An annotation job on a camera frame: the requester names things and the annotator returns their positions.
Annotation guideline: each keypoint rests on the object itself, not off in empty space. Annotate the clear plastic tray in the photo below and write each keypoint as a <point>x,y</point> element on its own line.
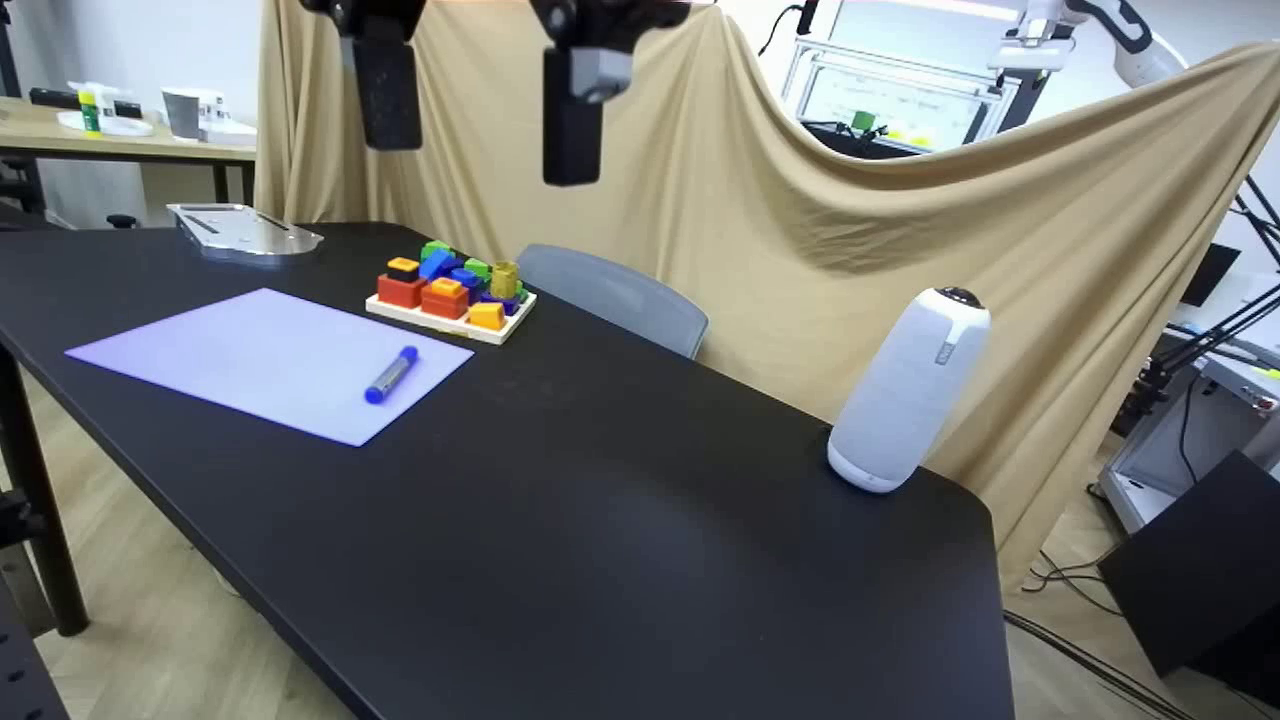
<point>243,228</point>

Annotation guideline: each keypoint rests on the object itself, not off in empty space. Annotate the colourful wooden block toy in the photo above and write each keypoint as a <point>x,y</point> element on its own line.
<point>455,295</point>

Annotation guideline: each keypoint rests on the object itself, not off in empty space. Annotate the blue whiteboard marker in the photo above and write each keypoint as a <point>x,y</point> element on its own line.
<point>391,374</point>

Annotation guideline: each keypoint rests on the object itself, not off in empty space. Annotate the light blue paper sheet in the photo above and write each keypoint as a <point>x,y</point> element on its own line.
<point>282,359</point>

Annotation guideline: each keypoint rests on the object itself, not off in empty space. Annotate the white cylindrical speaker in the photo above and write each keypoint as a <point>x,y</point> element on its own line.
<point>909,390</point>

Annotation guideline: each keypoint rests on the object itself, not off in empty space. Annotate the wooden side desk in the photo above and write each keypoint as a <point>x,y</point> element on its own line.
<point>36,132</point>

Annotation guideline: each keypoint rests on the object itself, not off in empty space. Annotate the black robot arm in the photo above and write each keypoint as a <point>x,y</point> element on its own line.
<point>376,37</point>

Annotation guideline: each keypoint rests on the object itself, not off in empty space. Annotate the beige cloth backdrop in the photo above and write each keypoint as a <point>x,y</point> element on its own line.
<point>1076,228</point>

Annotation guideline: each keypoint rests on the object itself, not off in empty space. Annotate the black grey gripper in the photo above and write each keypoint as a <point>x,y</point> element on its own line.
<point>588,64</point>

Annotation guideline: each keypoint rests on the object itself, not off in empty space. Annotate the grey chair backrest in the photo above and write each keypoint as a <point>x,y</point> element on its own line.
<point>616,295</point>

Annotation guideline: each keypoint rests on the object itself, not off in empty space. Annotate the black box on floor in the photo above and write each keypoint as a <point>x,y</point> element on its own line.
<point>1203,581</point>

